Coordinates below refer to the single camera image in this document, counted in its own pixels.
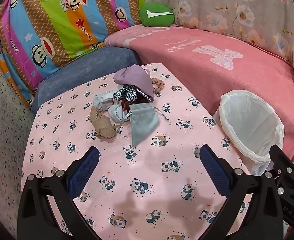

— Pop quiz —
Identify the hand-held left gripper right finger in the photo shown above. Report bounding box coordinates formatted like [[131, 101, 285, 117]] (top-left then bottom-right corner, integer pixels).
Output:
[[201, 144, 285, 240]]

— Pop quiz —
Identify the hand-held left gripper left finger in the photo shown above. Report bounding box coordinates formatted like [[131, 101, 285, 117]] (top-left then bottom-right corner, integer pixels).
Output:
[[17, 146, 101, 240]]

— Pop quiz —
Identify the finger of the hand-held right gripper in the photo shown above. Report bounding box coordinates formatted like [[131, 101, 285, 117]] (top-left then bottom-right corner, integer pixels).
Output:
[[270, 145, 294, 180]]

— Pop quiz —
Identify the trash bin with white bag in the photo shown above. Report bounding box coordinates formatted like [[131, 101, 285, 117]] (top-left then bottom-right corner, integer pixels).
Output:
[[213, 90, 285, 176]]

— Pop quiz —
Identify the light blue sock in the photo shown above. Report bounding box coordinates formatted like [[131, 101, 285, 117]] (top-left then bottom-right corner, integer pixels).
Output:
[[107, 104, 132, 124], [93, 93, 116, 112]]

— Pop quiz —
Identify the beige crumpled stocking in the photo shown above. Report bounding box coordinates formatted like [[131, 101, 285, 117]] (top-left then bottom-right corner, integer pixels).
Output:
[[90, 106, 117, 139]]

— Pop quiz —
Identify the pink panda print cloth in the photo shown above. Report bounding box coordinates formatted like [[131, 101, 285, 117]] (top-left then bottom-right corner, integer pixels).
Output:
[[21, 63, 253, 240]]

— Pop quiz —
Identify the dark red cloth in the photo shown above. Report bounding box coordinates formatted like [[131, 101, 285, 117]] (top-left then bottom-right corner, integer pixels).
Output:
[[120, 99, 131, 112]]

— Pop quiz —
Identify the leopard print scrunchie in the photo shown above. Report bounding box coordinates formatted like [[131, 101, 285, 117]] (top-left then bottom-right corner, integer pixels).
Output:
[[112, 85, 137, 104]]

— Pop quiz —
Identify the purple cloth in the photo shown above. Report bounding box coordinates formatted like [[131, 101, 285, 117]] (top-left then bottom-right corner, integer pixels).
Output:
[[113, 64, 154, 103]]

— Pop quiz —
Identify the blue cushion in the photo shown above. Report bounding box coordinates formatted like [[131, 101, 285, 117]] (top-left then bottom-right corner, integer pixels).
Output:
[[30, 45, 142, 115]]

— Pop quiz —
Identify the brown scrunchie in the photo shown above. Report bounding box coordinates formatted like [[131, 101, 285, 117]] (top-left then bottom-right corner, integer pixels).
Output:
[[151, 78, 166, 97]]

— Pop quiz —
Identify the pink blanket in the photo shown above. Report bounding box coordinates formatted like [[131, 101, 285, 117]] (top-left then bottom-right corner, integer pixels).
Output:
[[104, 25, 294, 170]]

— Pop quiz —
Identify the colourful striped monkey pillow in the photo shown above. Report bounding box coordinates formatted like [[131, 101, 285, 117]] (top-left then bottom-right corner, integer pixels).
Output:
[[0, 0, 147, 108]]

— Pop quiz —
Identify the grey floral cloth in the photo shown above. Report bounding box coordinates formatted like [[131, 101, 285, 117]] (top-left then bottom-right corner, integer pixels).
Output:
[[142, 0, 294, 60]]

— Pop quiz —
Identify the green round cushion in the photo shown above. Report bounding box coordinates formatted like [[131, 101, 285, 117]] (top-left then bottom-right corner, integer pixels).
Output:
[[139, 2, 175, 27]]

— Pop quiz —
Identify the grey drawstring pouch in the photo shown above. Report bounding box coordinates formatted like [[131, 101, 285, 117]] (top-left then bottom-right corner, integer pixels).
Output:
[[117, 102, 169, 147]]

